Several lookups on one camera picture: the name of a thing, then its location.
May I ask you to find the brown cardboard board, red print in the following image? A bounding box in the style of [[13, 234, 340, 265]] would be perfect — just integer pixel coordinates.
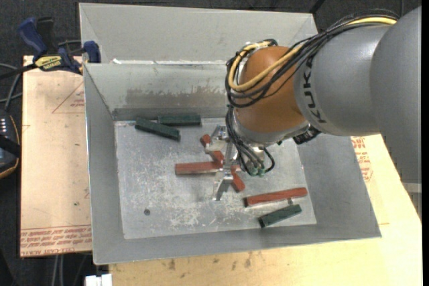
[[19, 55, 375, 259]]

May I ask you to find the black cylinder on white bracket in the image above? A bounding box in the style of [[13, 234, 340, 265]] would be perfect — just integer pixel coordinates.
[[292, 126, 322, 146]]

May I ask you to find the grey metal bin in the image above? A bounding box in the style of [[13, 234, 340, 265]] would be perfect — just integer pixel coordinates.
[[78, 2, 382, 266]]

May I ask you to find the red-brown flat block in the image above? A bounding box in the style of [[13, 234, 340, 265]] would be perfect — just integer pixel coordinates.
[[243, 187, 308, 208], [199, 134, 246, 194], [174, 160, 223, 176]]

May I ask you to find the dark green flat block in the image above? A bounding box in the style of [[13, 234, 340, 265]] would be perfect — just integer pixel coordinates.
[[134, 117, 182, 142], [258, 204, 303, 229], [157, 114, 202, 127]]

